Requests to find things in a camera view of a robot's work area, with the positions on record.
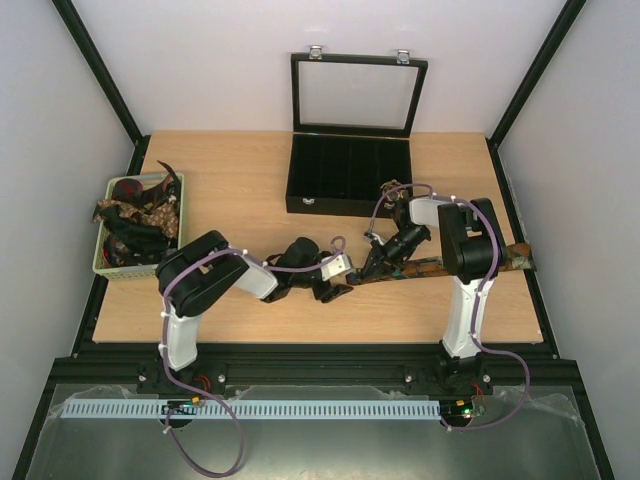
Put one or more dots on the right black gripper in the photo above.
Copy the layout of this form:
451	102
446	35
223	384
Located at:
379	255

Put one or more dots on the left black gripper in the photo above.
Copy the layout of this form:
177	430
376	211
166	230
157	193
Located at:
328	292

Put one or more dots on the brown teal patterned tie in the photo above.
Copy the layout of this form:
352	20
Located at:
519	257

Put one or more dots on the green perforated plastic basket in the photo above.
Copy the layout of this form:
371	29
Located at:
120	273

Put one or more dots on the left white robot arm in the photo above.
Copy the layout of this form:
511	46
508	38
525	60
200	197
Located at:
195	277

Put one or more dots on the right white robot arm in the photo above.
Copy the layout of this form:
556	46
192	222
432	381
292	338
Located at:
472	251

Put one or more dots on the pile of ties in basket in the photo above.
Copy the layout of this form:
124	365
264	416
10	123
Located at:
142	223

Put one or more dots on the rolled patterned tie in box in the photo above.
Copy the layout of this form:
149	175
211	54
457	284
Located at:
393	192

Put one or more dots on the black compartment storage box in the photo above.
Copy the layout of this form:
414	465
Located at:
352	118

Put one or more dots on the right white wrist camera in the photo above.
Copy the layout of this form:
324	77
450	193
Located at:
374	238

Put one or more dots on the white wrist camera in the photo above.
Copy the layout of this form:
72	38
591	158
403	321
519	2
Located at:
374	238
335	266

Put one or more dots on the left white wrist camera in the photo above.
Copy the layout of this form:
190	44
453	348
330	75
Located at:
335	266

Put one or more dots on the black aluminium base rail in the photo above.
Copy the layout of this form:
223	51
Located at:
411	369

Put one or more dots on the light blue cable duct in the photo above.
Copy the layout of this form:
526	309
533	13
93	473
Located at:
253	409

